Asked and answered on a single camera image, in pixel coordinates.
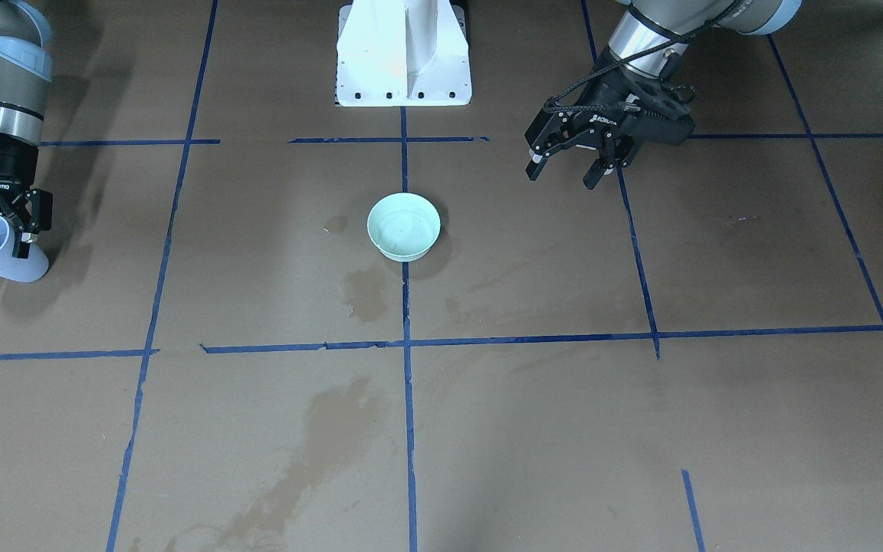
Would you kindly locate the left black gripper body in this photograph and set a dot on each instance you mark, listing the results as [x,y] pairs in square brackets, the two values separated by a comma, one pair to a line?
[615,93]

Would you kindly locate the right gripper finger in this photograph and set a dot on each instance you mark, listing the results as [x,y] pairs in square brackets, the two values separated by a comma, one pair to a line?
[30,214]

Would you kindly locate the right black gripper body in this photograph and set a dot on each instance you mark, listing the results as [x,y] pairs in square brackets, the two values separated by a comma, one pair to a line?
[1,169]

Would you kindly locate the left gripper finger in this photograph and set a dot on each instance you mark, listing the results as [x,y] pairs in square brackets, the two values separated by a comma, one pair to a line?
[550,133]
[616,152]

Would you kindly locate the light green bowl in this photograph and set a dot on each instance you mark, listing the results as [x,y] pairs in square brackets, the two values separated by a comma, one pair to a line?
[403,226]

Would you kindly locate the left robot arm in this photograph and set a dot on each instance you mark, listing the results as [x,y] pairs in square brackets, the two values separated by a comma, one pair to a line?
[650,27]

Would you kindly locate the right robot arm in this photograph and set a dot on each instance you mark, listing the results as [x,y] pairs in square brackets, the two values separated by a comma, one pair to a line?
[25,79]

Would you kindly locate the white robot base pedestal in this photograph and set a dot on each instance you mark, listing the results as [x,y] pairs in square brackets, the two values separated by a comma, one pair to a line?
[403,53]

